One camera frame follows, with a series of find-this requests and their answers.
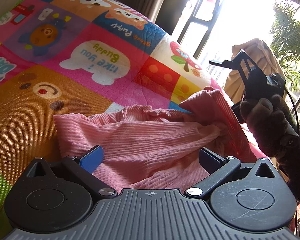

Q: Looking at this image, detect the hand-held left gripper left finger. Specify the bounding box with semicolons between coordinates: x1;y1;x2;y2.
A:
27;145;118;200

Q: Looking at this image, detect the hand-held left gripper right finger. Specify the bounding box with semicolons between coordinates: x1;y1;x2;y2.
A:
184;147;280;200

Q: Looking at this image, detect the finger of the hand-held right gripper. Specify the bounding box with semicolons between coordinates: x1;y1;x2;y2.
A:
209;50;268;98

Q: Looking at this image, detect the pink corduroy garment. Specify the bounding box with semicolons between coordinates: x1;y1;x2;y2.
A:
53;86;258;193

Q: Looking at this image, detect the person's right hand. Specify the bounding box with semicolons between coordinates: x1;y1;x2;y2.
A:
240;95;291;157

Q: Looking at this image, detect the beige hanging cloth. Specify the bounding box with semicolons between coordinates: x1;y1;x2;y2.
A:
223;38;287;105

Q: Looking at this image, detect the green palm plant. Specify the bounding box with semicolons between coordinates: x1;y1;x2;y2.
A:
269;0;300;94

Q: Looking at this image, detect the colourful cartoon play mat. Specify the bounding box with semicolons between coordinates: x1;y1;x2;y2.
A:
0;0;265;233

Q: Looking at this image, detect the black cable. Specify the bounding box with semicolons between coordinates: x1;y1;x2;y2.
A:
284;86;300;133

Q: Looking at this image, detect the black window frame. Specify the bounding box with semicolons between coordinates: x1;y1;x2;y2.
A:
176;0;227;59

